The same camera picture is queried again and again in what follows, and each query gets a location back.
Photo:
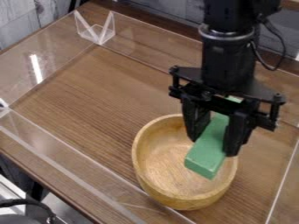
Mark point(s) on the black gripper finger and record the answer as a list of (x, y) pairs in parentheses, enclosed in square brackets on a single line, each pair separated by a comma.
[(237, 134)]

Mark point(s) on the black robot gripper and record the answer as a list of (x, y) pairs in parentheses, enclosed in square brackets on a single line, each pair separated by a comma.
[(222, 85)]

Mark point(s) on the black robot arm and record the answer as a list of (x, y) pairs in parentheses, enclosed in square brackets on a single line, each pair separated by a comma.
[(237, 15)]

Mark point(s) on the clear acrylic tray enclosure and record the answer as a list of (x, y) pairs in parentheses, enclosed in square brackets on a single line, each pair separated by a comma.
[(84, 85)]

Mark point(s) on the brown wooden bowl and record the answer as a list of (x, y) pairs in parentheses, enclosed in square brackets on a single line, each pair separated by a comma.
[(160, 150)]

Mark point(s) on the green rectangular block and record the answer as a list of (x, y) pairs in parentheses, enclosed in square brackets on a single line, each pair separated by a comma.
[(206, 155)]

